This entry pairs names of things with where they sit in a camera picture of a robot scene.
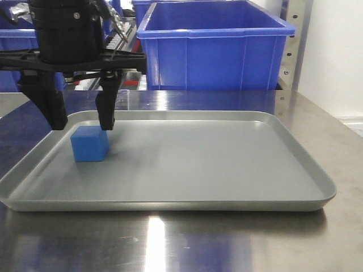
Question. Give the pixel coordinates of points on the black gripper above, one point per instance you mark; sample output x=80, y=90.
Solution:
x=70, y=39

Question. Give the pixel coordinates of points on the blue cube block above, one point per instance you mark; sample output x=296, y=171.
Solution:
x=89, y=144

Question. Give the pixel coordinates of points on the blue bin left front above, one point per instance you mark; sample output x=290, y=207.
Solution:
x=22, y=36

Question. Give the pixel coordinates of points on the blue bin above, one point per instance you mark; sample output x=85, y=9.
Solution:
x=22, y=36
x=212, y=45

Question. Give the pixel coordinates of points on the blue bin right front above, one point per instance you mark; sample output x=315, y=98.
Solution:
x=212, y=45

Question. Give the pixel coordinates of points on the grey rectangular tray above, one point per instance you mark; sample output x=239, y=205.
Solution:
x=172, y=160

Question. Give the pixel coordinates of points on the perforated metal shelf post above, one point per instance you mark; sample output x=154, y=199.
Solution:
x=298, y=14

